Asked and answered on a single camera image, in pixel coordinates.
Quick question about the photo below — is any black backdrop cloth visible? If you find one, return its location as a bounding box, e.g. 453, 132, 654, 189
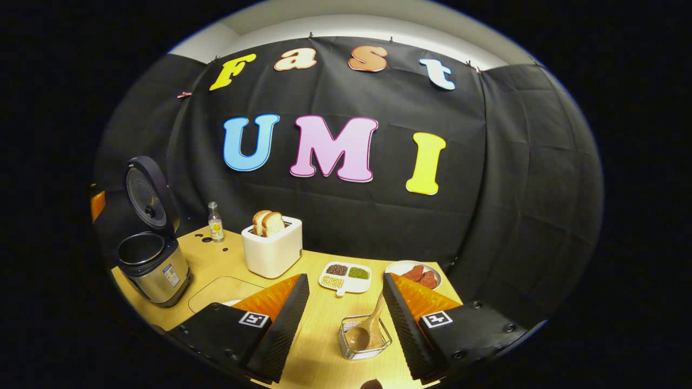
92, 35, 603, 325

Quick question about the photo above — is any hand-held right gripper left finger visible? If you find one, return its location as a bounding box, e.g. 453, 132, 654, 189
168, 273, 311, 385

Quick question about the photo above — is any white divided dish of beans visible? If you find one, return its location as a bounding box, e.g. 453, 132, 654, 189
318, 261, 372, 297

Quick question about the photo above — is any dark grey rice cooker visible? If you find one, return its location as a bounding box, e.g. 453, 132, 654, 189
116, 156, 191, 308

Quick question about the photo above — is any metal wire chopstick holder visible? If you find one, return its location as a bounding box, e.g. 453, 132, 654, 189
338, 315, 393, 361

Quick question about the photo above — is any glass bottle with yellow label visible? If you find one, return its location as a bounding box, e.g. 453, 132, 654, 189
208, 202, 225, 243

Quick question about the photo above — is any white toaster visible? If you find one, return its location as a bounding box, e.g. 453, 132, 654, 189
241, 216, 303, 279

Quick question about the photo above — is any white round plate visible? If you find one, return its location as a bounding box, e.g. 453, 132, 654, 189
385, 260, 442, 291

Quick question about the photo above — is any bread slice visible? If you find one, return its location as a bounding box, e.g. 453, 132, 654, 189
261, 212, 285, 238
252, 210, 272, 237

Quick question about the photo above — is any wooden spoon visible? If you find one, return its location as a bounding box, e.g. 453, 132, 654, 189
344, 293, 388, 352

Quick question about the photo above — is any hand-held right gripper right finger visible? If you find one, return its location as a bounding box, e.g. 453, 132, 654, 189
383, 272, 533, 385

